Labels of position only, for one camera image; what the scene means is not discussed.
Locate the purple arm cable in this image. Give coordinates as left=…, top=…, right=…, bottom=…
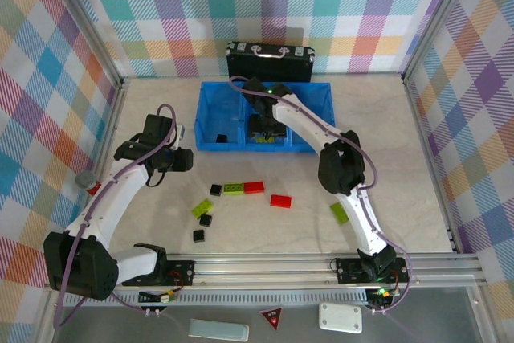
left=53, top=104, right=177, bottom=330
left=228, top=75, right=413, bottom=315

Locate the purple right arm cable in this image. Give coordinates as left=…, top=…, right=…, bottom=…
left=228, top=75, right=413, bottom=315

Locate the light blue flat box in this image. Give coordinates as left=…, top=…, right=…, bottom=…
left=187, top=317, right=250, bottom=341

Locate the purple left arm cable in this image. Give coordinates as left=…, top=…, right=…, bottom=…
left=53, top=104, right=177, bottom=330

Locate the aluminium side rail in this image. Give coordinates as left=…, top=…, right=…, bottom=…
left=70, top=80, right=129, bottom=259
left=402, top=77, right=463, bottom=255

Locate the perforated metal strip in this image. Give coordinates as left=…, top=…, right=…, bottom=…
left=63, top=292, right=370, bottom=307

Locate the small board with green light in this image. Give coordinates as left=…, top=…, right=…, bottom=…
left=369, top=287, right=393, bottom=306

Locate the black case with silver handle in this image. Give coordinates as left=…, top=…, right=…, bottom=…
left=226, top=40, right=316, bottom=86

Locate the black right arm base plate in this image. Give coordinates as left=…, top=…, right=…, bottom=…
left=335, top=256, right=410, bottom=284

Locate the blue three-compartment bin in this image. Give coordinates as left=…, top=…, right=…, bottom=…
left=194, top=80, right=335, bottom=156

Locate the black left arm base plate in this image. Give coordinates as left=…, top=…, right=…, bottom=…
left=121, top=258, right=197, bottom=288

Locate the aluminium mounting rail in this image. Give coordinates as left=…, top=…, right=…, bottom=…
left=43, top=253, right=489, bottom=292

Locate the red triangle sign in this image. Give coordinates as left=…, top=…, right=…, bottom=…
left=259, top=306, right=284, bottom=331

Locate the aluminium frame post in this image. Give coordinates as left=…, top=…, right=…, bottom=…
left=43, top=0, right=124, bottom=88
left=401, top=0, right=481, bottom=85

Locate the white flat box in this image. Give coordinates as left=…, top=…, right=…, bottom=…
left=318, top=302, right=364, bottom=335

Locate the red cylinder with grey cap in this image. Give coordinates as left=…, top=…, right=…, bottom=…
left=75, top=171, right=101, bottom=198

